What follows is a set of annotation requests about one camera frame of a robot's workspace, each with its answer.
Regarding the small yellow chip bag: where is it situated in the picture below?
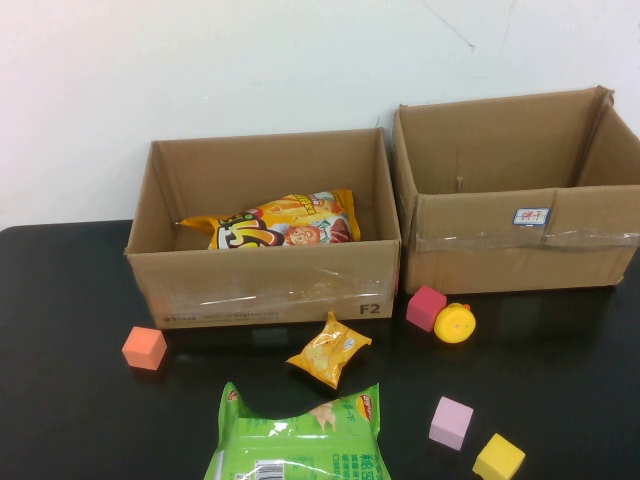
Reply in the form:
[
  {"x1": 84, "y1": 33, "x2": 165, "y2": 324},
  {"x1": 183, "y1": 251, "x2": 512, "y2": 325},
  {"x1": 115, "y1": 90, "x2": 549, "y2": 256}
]
[{"x1": 285, "y1": 310, "x2": 374, "y2": 391}]

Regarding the green chip bag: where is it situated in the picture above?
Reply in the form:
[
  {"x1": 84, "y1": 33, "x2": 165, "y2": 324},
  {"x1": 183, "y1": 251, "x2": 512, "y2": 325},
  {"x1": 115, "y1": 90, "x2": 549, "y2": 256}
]
[{"x1": 202, "y1": 382, "x2": 394, "y2": 480}]

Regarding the orange cartoon snack bag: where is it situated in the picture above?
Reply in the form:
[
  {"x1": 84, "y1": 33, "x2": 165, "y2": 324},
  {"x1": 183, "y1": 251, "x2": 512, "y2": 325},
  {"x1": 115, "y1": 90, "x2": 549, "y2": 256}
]
[{"x1": 178, "y1": 188, "x2": 362, "y2": 251}]

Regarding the cardboard box with F2 print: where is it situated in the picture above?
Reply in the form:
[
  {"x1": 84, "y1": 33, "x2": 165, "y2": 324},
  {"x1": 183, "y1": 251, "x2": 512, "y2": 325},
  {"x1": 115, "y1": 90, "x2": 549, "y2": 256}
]
[{"x1": 123, "y1": 127, "x2": 403, "y2": 331}]

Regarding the red foam cube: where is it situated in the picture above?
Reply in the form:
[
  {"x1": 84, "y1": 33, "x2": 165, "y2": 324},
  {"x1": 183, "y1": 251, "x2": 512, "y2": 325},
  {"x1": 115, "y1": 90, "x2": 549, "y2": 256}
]
[{"x1": 405, "y1": 284, "x2": 449, "y2": 333}]

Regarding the cardboard box with white label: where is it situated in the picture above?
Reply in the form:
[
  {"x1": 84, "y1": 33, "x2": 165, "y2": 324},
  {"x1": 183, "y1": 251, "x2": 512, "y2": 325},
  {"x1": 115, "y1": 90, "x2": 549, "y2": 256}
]
[{"x1": 391, "y1": 85, "x2": 640, "y2": 296}]

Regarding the yellow rubber duck toy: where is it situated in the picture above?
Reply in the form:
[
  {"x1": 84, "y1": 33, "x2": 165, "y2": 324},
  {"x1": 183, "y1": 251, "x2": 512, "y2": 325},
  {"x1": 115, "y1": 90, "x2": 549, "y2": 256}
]
[{"x1": 433, "y1": 302, "x2": 478, "y2": 345}]

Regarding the orange foam cube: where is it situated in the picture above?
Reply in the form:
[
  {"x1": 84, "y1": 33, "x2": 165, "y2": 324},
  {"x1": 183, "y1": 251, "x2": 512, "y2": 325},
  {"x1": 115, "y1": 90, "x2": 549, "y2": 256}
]
[{"x1": 121, "y1": 325, "x2": 169, "y2": 372}]

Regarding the white handwritten label sticker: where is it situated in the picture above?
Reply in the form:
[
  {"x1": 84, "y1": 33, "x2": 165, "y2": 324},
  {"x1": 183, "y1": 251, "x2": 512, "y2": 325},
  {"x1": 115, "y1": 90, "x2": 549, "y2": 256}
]
[{"x1": 513, "y1": 207, "x2": 551, "y2": 228}]

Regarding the pink foam cube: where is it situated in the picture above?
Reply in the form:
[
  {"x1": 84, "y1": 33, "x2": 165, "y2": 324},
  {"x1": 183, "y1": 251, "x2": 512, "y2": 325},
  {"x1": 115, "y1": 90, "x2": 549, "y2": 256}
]
[{"x1": 428, "y1": 396, "x2": 475, "y2": 452}]

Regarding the yellow foam cube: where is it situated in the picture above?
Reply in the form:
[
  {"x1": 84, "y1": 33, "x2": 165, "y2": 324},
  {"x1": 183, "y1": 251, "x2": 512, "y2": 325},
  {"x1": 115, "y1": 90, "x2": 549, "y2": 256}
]
[{"x1": 472, "y1": 432, "x2": 527, "y2": 480}]

